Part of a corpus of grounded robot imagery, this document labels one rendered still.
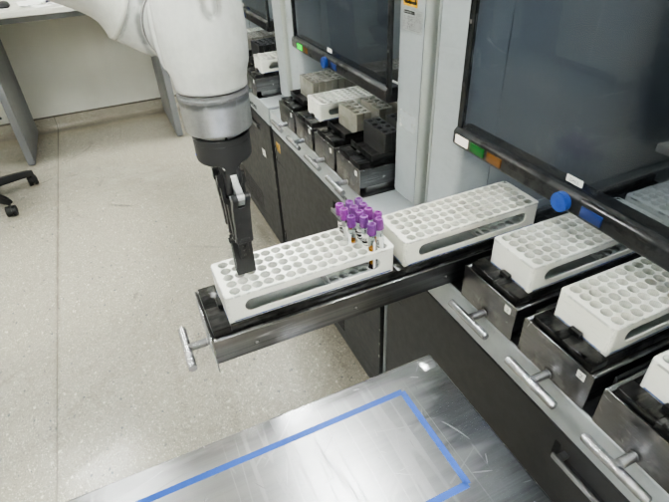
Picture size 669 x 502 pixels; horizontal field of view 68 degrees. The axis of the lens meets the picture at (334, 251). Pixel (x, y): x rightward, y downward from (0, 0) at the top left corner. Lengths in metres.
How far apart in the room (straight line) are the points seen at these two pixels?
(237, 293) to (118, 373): 1.22
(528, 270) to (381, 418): 0.35
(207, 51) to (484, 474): 0.57
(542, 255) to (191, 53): 0.60
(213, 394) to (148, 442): 0.24
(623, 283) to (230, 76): 0.64
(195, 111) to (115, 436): 1.32
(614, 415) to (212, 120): 0.65
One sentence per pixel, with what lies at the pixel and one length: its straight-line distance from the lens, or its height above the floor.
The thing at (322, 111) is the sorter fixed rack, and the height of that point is 0.85.
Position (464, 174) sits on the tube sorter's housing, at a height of 0.89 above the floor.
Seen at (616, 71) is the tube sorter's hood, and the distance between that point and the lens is 0.73.
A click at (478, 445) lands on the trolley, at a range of 0.65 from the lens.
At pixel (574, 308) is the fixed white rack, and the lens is 0.81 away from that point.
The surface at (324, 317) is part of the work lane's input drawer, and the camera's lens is 0.84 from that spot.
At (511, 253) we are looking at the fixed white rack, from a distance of 0.87.
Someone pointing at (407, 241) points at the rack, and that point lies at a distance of 0.86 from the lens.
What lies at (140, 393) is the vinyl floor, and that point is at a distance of 1.88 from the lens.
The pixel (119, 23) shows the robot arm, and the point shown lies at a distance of 0.74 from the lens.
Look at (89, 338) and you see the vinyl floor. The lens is 2.16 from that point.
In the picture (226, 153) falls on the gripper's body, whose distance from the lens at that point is 0.67.
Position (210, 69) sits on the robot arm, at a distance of 0.62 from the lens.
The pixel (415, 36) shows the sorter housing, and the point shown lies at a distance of 1.09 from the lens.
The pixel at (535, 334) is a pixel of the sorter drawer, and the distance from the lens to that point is 0.83.
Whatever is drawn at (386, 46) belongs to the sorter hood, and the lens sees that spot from 1.17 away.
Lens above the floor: 1.36
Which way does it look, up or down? 36 degrees down
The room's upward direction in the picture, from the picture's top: 3 degrees counter-clockwise
